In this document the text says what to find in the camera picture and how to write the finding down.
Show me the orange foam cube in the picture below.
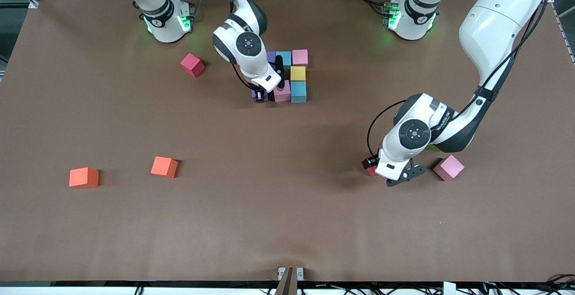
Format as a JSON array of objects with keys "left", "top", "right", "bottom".
[
  {"left": 150, "top": 156, "right": 179, "bottom": 179},
  {"left": 69, "top": 167, "right": 99, "bottom": 189}
]

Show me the brown paper table cover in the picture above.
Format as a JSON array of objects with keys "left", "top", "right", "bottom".
[{"left": 0, "top": 0, "right": 575, "bottom": 283}]

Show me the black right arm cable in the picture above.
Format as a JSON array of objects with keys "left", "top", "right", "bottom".
[{"left": 216, "top": 0, "right": 259, "bottom": 91}]

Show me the metal bracket with brown post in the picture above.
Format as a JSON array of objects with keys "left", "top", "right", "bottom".
[{"left": 277, "top": 267, "right": 305, "bottom": 295}]

